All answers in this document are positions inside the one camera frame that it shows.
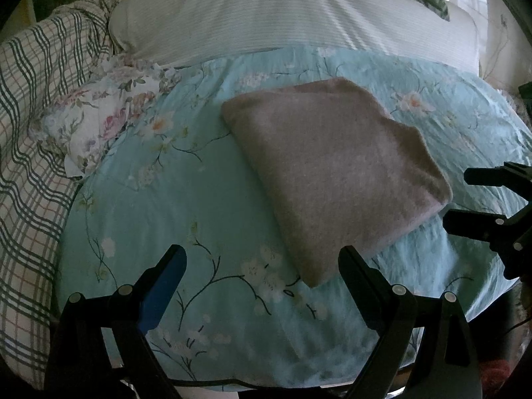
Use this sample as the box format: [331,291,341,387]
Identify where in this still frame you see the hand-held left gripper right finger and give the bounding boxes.
[338,245,485,399]

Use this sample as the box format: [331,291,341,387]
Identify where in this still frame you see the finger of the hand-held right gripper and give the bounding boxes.
[463,161,532,212]
[442,209,532,281]

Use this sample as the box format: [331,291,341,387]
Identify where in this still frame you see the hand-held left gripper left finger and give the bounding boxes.
[44,244,188,399]

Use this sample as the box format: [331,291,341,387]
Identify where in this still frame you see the grey-brown towel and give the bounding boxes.
[220,77,454,288]

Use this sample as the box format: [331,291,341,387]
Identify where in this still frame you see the teal floral blanket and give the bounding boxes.
[54,44,532,389]

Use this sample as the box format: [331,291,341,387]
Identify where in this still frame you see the person's dark red clothing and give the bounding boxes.
[478,359,514,399]

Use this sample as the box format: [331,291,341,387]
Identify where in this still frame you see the green plaid sheet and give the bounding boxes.
[0,6,115,391]

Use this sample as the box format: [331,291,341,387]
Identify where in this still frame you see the white floral pillow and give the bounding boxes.
[31,56,184,179]

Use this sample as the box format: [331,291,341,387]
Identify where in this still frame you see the white striped pillow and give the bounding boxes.
[108,0,480,71]

